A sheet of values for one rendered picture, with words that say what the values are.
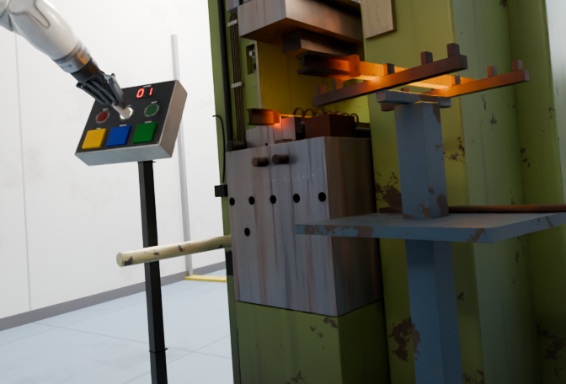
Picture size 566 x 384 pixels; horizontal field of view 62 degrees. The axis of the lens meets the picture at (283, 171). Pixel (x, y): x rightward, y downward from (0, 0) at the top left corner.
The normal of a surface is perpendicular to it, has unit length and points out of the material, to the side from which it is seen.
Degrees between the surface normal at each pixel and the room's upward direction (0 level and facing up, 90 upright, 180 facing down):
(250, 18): 90
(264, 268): 90
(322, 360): 90
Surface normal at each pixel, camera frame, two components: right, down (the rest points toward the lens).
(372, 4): -0.68, 0.03
